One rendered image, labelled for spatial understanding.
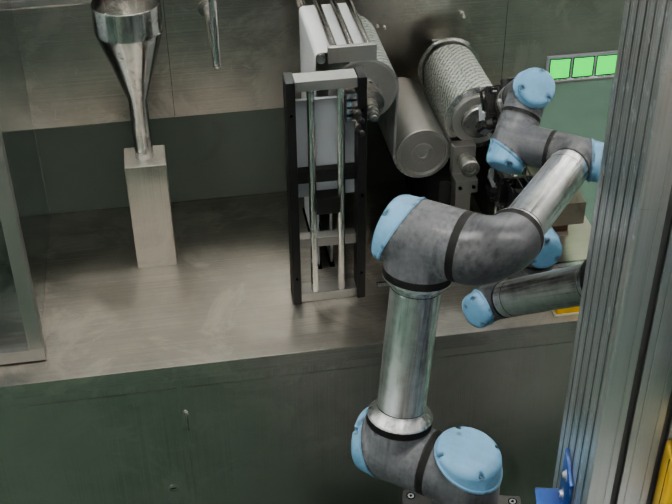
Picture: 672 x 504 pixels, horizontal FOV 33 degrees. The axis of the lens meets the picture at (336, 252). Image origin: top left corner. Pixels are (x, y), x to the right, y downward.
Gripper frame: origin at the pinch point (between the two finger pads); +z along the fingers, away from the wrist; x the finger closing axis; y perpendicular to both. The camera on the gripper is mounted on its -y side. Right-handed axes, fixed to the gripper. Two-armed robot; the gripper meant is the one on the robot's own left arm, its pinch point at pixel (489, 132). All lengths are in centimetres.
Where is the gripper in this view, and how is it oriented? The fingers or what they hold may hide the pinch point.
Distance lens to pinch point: 245.9
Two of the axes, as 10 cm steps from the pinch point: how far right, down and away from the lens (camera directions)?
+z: -1.3, 0.8, 9.9
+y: -1.1, -9.9, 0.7
